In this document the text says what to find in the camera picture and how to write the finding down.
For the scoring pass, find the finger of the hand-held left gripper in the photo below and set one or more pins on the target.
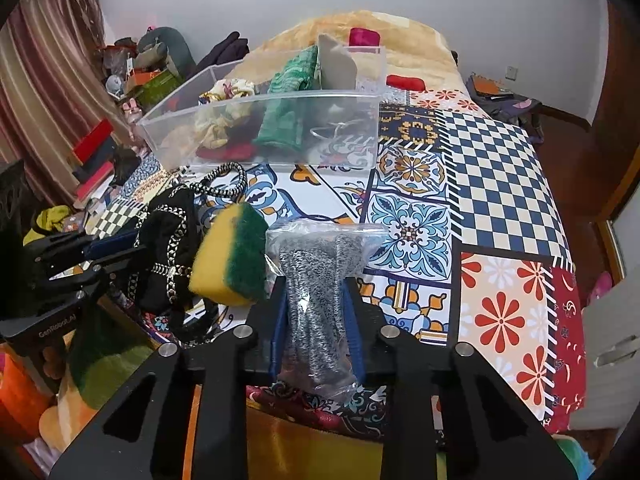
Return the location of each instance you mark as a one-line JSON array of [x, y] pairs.
[[122, 260], [110, 247]]

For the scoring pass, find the orange satin cloth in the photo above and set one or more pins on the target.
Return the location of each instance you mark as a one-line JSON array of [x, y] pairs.
[[290, 445]]

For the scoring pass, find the striped curtain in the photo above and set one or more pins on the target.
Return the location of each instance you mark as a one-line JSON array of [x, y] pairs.
[[45, 90]]

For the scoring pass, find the yellow green sponge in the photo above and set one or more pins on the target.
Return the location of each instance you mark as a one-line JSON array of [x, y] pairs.
[[227, 255]]

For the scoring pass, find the white cabinet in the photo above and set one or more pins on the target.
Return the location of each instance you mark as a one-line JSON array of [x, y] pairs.
[[612, 310]]

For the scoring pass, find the yellow green cloth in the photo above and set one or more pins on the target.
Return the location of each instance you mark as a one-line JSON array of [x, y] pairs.
[[47, 220]]

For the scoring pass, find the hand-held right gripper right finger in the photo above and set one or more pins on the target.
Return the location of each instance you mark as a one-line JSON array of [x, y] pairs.
[[353, 332]]

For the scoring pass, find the bagged grey knit gloves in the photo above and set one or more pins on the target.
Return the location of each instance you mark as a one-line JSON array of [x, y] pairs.
[[320, 280]]

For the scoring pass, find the beige felt piece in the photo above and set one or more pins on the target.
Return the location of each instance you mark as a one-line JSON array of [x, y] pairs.
[[336, 62]]

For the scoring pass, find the grey green plush toy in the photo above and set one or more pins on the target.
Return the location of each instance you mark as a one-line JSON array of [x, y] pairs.
[[167, 42]]

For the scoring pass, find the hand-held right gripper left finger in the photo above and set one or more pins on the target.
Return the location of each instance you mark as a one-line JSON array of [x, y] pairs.
[[278, 332]]

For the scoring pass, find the orange fuzzy blanket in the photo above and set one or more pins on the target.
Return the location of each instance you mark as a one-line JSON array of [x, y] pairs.
[[425, 45]]

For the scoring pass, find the stack of books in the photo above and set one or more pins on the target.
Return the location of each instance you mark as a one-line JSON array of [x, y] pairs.
[[97, 160]]

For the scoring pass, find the wall socket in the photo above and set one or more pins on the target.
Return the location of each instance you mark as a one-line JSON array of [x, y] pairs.
[[511, 72]]

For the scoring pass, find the magenta pillow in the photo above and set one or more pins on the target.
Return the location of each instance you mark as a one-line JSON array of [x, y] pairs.
[[364, 36]]

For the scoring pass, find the green patterned cloth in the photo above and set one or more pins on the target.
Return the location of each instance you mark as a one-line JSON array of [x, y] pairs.
[[287, 105]]

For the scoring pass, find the red cushion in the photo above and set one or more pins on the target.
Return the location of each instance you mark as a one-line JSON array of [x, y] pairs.
[[406, 82]]

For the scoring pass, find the black clothing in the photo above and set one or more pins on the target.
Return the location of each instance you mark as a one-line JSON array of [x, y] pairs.
[[227, 47]]

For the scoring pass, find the red cloth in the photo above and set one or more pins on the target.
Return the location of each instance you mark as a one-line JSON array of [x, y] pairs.
[[227, 151]]

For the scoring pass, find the patchwork printed bedsheet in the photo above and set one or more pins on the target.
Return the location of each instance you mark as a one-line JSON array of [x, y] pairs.
[[480, 180]]

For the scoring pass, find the clear plastic bin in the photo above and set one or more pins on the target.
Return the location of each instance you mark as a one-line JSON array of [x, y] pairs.
[[280, 110]]

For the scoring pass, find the orange green plush toy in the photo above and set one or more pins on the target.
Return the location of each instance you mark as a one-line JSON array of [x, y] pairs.
[[95, 370]]

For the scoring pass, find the floral fabric scrunchie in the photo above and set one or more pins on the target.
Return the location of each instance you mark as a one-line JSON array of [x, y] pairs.
[[220, 110]]

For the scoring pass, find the green box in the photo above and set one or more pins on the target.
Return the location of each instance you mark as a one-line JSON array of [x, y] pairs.
[[157, 91]]

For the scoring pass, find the white patterned cloth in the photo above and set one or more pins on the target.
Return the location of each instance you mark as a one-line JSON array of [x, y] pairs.
[[342, 147]]

